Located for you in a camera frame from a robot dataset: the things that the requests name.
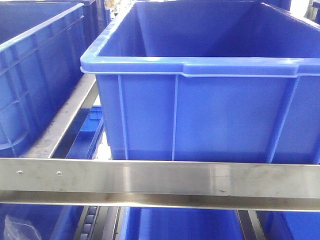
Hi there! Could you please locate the upper steel shelf rail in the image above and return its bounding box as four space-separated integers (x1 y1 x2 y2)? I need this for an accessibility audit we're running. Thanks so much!
0 158 320 212

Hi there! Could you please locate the clear plastic bag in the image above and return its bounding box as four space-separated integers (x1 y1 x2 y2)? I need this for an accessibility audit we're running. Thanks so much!
3 215 42 240

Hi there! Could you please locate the blue bin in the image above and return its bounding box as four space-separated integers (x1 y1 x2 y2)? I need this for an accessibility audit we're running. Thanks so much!
80 0 320 165
0 1 85 157

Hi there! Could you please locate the upper centre blue bin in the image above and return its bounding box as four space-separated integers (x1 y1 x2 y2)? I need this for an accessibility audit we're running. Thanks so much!
80 0 320 165

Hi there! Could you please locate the upper left blue bin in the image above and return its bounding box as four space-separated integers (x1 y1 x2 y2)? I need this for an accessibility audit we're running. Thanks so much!
0 1 85 157

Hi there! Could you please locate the roller track strip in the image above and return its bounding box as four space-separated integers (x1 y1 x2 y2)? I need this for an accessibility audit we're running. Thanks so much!
78 206 99 240

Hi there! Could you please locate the steel side divider rail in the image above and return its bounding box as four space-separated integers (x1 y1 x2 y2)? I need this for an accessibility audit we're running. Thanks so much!
24 74 98 159

